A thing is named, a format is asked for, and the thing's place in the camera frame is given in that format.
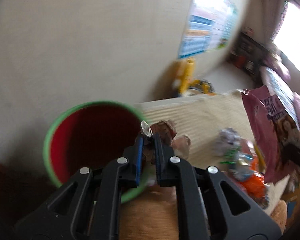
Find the dark shelf unit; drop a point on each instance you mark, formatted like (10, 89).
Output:
(247, 55)

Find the brown wrapper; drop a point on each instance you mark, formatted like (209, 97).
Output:
(168, 135)

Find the white printed paper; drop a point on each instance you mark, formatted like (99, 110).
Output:
(227, 142)

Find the pink snack bag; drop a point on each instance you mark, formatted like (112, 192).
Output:
(273, 127)

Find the checkered beige table cloth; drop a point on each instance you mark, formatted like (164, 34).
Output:
(201, 117)

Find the green red trash bin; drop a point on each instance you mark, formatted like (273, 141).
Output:
(91, 134)

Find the blue alphabet wall poster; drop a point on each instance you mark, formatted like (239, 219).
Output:
(209, 27)

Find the orange snack wrapper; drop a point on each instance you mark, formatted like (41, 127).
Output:
(243, 166)

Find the yellow duck toy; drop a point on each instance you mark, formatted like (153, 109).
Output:
(185, 84)

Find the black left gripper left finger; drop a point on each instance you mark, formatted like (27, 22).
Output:
(87, 206)

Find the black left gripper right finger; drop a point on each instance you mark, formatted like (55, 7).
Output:
(209, 204)

